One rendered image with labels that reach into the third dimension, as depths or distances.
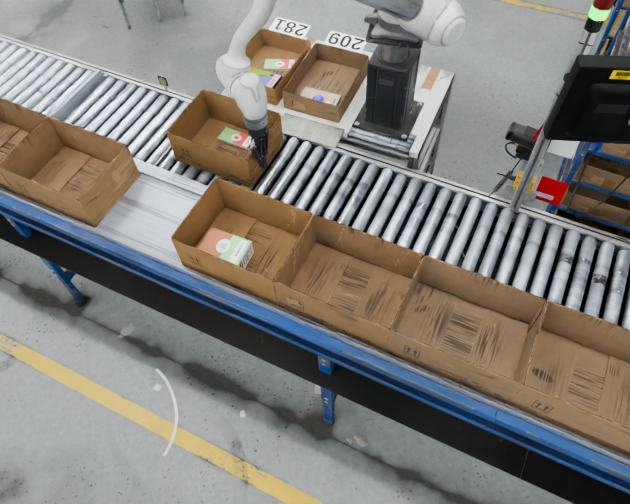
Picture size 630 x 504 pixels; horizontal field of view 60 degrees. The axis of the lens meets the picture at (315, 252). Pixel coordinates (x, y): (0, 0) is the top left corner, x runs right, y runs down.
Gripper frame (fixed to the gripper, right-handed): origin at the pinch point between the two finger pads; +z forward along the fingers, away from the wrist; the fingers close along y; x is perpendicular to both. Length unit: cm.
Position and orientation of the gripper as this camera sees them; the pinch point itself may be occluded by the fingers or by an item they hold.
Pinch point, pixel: (262, 160)
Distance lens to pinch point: 229.2
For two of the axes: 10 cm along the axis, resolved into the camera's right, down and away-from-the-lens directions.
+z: 0.3, 5.5, 8.3
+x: -9.0, -3.5, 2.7
